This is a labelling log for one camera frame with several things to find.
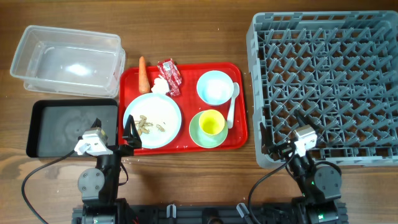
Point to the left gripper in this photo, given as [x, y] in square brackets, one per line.
[134, 140]

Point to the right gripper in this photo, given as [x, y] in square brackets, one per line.
[267, 145]

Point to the large white plate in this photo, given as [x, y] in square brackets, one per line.
[164, 119]

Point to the orange carrot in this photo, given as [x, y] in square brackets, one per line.
[144, 86]

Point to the white tissue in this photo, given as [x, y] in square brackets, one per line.
[160, 86]

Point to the white plastic spoon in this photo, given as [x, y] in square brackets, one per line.
[230, 116]

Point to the yellow cup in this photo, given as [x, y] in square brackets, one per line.
[211, 122]

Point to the red snack wrapper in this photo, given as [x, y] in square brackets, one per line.
[169, 71]

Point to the light blue bowl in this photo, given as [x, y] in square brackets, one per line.
[215, 87]

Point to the green saucer bowl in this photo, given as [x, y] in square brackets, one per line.
[203, 140]

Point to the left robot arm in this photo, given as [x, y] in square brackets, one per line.
[99, 185]

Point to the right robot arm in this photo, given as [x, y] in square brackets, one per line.
[319, 182]

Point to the grey dishwasher rack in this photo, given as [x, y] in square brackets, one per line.
[337, 68]

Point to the peanut shell scraps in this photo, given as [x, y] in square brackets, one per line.
[144, 124]

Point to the black plastic tray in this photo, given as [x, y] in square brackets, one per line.
[56, 125]

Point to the red serving tray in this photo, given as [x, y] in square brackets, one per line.
[190, 104]

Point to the clear plastic storage bin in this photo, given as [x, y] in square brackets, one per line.
[69, 61]

